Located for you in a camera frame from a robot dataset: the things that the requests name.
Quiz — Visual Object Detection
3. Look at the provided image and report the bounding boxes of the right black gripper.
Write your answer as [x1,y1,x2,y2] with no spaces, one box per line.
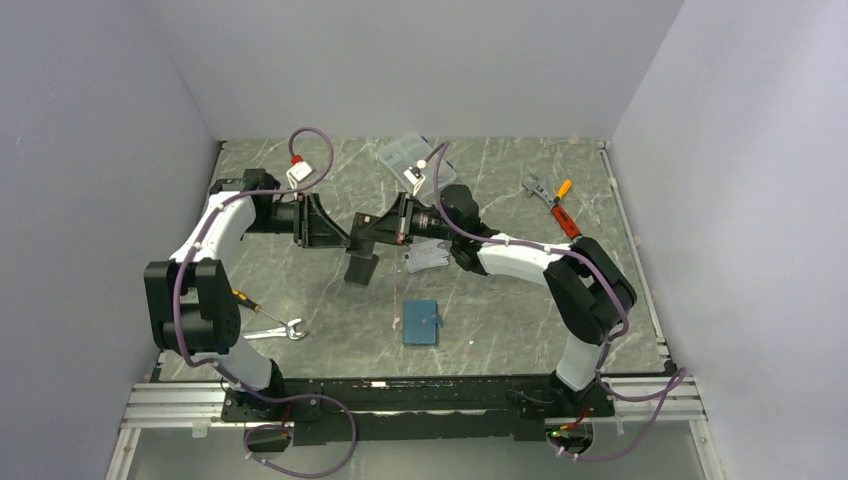
[359,194,458,248]

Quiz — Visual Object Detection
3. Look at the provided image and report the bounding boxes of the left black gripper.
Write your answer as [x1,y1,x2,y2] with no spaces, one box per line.
[246,193,352,249]

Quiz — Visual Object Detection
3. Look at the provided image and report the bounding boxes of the silver credit card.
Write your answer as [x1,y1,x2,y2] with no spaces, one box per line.
[404,239,450,273]

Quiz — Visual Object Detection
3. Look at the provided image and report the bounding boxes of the black credit card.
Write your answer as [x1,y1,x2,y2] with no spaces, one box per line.
[344,212,379,287]

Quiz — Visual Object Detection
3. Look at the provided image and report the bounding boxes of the blue card holder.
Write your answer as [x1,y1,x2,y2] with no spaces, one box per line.
[402,299,443,346]

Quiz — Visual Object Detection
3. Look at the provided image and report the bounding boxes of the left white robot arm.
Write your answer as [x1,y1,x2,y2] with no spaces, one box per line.
[144,169,352,420]

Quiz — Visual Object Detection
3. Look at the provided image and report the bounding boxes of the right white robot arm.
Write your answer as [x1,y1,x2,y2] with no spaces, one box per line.
[348,184,638,415]

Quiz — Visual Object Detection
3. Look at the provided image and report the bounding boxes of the clear plastic organizer box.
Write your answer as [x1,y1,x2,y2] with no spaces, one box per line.
[376,133,437,206]

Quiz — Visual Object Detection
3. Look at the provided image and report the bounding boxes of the black yellow screwdriver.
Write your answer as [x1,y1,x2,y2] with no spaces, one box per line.
[232,289,284,325]

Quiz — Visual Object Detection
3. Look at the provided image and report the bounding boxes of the silver open-end wrench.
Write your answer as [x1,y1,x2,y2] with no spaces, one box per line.
[242,318,308,341]

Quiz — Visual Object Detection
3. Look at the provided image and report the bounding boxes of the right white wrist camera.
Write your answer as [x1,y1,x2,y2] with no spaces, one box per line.
[403,159,427,197]

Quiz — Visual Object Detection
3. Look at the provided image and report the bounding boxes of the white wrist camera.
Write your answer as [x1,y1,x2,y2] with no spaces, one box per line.
[286,154,316,192]
[403,159,427,197]

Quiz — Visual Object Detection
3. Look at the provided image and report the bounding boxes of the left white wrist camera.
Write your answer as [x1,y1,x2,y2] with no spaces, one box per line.
[286,154,316,192]

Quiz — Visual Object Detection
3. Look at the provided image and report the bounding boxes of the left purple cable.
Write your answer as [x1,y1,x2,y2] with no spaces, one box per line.
[172,127,359,480]

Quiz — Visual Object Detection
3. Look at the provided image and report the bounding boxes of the red handled adjustable wrench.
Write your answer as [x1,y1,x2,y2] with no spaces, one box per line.
[521,173,582,240]

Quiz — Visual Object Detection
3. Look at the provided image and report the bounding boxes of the orange handled screwdriver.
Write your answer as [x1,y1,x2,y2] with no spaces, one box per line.
[553,179,573,206]

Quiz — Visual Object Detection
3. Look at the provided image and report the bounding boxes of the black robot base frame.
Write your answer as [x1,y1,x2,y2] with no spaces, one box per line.
[220,374,615,446]

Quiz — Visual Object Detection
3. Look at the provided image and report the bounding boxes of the aluminium rail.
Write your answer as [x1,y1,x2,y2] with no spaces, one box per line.
[121,382,225,431]

